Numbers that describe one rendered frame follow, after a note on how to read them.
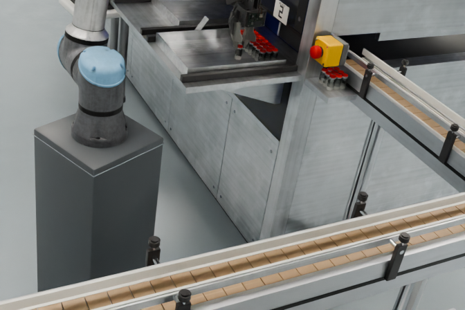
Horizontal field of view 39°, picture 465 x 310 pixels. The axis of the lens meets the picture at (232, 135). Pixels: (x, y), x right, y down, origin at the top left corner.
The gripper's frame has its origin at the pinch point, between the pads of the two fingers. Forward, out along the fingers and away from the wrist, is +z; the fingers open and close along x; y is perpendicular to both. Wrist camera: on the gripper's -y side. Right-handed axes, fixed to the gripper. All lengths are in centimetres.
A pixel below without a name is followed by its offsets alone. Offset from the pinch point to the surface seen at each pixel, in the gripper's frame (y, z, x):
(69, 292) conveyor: 90, -3, -78
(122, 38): -97, 41, -4
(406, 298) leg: 94, 21, -1
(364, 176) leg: 38, 32, 31
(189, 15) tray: -35.7, 5.2, -1.4
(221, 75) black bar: 12.1, 4.3, -11.5
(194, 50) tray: -7.5, 5.2, -11.8
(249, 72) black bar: 12.1, 4.0, -2.0
